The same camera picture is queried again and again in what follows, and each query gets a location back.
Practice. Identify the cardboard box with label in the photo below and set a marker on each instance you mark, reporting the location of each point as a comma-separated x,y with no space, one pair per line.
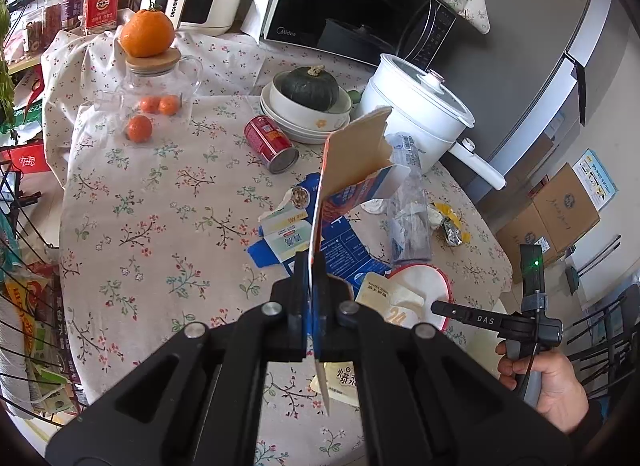
520,238

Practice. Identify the large cardboard box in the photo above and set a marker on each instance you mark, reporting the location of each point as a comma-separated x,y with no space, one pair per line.
565,211

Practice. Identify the person's right hand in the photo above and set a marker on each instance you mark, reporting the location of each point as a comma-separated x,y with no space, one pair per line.
557,391

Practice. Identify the white electric pot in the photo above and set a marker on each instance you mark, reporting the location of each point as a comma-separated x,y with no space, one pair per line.
415,110

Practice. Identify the white bowl flower print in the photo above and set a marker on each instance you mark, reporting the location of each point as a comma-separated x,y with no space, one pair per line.
330,118

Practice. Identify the green plant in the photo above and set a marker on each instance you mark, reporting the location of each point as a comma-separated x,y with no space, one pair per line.
5,70

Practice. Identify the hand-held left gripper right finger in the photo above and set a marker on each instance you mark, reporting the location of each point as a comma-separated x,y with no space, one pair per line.
332,316

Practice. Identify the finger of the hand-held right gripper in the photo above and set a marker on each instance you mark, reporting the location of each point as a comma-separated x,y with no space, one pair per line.
467,317

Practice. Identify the grey refrigerator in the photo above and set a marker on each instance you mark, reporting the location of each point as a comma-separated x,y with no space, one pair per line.
525,55

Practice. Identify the jar with dark label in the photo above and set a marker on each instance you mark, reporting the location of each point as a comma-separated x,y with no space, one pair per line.
72,8

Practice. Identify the crushed clear plastic bottle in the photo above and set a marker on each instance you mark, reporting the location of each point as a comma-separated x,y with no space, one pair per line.
411,226

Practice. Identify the torn orange blue white carton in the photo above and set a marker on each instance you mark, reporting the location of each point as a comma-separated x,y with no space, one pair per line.
350,160

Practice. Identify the small green fruit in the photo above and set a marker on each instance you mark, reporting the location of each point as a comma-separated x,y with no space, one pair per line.
354,96

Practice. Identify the small white blue box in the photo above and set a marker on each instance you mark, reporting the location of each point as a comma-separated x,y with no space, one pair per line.
287,238

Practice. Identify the clear jar red contents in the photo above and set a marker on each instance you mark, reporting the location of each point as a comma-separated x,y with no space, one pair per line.
32,30
52,18

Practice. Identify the red can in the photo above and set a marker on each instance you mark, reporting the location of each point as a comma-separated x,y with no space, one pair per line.
265,138

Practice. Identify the floral tablecloth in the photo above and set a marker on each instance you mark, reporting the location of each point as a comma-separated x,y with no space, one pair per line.
165,246

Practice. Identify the red box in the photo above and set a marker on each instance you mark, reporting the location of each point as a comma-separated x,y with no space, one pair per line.
27,158

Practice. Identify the large orange with stem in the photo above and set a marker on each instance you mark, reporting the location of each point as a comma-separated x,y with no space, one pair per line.
147,33

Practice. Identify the crumpled white tissue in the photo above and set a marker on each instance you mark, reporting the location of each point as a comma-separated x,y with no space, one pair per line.
374,206

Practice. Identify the black microwave oven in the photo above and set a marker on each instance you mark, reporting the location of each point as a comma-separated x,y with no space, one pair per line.
350,0

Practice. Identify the dark green pumpkin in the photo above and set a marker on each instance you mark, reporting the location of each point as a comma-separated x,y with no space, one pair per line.
310,88

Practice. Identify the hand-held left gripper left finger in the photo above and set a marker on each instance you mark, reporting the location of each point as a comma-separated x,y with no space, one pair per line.
299,296

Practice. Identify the person's right forearm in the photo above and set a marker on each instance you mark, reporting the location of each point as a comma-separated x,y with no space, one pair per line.
590,433

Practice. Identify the plain white bowl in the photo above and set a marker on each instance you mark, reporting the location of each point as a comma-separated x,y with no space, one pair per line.
272,118
300,139

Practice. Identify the yellow foil wrapper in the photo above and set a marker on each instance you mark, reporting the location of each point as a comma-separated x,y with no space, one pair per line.
451,228

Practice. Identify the cream pouch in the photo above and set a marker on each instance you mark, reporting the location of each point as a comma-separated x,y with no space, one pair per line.
392,296

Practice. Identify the blue white leaflet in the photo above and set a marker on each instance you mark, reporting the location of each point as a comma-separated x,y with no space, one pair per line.
597,180

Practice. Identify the red-rimmed instant noodle cup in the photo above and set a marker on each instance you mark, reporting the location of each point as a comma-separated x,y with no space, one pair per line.
435,286

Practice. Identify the small tangerine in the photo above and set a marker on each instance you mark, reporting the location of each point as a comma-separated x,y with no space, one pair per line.
139,128
169,104
149,104

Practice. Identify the black chair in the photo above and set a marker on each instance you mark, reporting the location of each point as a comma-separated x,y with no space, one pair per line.
615,311

